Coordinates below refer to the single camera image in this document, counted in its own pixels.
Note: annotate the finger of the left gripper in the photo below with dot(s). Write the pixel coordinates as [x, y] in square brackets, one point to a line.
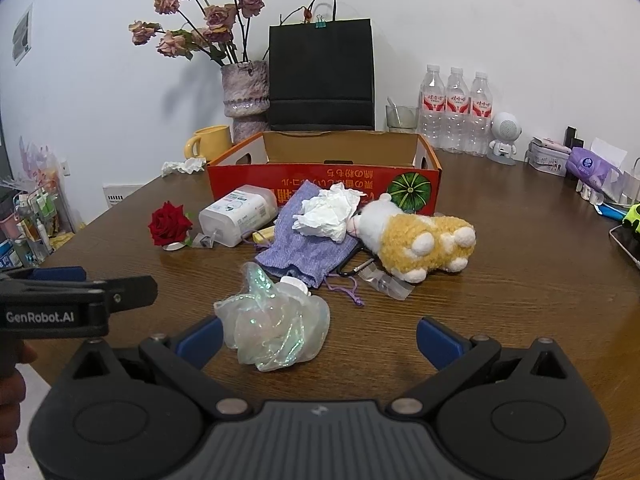
[59, 274]
[45, 309]

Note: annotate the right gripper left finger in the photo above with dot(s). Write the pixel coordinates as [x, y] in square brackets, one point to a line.
[179, 360]

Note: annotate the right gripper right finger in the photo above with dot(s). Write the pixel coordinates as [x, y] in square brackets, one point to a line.
[458, 361]

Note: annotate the iridescent plastic wrap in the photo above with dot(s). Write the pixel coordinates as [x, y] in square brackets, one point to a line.
[273, 325]

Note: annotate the red rose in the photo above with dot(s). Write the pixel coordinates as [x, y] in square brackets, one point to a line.
[170, 227]

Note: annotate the yellow white plush toy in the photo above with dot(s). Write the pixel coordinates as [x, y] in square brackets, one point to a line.
[411, 246]

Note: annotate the yellow eraser block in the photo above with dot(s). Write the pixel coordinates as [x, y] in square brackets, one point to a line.
[264, 236]

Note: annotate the purple fabric pouch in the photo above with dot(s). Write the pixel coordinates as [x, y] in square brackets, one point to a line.
[308, 258]

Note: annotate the white wet wipes container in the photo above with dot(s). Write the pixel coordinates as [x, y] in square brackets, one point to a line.
[237, 214]

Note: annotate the white tissue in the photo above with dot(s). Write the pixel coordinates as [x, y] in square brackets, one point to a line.
[326, 214]

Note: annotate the person's left hand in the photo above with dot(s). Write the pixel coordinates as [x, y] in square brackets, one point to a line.
[13, 393]

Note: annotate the clear plastic packet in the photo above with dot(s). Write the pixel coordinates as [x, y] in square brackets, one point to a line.
[385, 283]

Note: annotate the clear zip bag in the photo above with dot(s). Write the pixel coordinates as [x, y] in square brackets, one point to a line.
[204, 240]

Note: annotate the crumpled white paper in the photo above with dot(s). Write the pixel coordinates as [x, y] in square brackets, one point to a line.
[191, 165]

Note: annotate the yellow mug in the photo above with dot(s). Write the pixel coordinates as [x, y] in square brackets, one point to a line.
[208, 143]

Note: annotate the red cardboard box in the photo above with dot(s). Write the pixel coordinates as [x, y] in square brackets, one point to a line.
[372, 162]

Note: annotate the small tin box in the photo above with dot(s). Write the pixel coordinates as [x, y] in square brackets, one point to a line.
[547, 156]

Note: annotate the neon green toy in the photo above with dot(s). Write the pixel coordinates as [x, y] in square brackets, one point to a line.
[632, 219]

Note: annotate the purple tissue pack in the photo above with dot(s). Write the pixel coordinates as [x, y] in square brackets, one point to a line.
[592, 169]

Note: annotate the white astronaut figurine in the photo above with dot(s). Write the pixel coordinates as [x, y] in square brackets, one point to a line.
[505, 130]

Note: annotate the glass jar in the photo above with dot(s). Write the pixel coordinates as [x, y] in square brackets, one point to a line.
[401, 118]

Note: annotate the water bottle left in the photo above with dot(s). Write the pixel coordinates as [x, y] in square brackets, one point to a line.
[431, 106]

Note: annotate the water bottle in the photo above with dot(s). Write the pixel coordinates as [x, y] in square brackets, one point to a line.
[431, 106]
[457, 101]
[481, 101]

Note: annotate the water bottle middle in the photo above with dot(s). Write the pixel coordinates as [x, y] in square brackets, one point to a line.
[457, 101]

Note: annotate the purple ceramic vase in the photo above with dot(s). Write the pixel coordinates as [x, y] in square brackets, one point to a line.
[246, 98]

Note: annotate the water bottle right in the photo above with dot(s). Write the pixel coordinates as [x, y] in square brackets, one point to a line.
[481, 101]

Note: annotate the dried pink roses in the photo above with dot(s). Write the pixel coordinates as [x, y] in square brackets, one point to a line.
[220, 31]

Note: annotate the black paper bag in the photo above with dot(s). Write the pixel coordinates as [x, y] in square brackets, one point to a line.
[321, 79]

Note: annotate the teal binder clip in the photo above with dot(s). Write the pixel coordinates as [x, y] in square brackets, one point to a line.
[320, 23]

